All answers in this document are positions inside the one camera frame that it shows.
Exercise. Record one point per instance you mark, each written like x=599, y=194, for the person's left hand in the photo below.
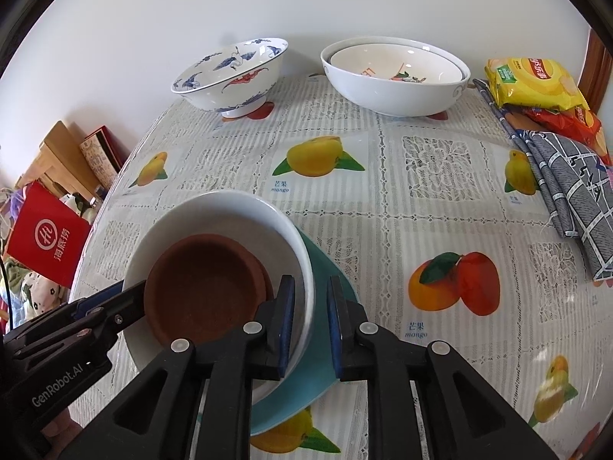
x=61, y=431

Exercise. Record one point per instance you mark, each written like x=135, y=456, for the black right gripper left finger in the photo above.
x=194, y=401

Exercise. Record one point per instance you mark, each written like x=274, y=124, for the patterned red book box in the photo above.
x=103, y=156

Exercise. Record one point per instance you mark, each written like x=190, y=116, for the brown clay dish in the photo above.
x=202, y=287

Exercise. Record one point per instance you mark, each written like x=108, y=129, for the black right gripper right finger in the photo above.
x=423, y=401

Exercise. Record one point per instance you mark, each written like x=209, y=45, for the large white bowl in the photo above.
x=394, y=98

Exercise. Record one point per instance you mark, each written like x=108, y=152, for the wooden side shelf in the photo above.
x=60, y=165

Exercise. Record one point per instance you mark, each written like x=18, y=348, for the teal bowl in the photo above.
x=314, y=374

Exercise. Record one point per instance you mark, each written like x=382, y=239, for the red paper bag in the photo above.
x=48, y=237

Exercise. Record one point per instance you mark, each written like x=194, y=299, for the red chip bag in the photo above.
x=577, y=123

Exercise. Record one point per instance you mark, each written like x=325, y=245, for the fruit print tablecloth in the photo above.
x=381, y=197

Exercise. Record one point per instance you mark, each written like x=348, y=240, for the lemon print inner bowl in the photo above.
x=397, y=63

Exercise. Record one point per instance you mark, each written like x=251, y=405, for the brown wooden door frame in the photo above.
x=596, y=71

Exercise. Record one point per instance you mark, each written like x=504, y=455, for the blue crane pattern bowl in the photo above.
x=234, y=80

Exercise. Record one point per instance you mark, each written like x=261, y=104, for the yellow chip bag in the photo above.
x=532, y=82

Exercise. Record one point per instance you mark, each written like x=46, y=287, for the grey checked folded cloth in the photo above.
x=574, y=184

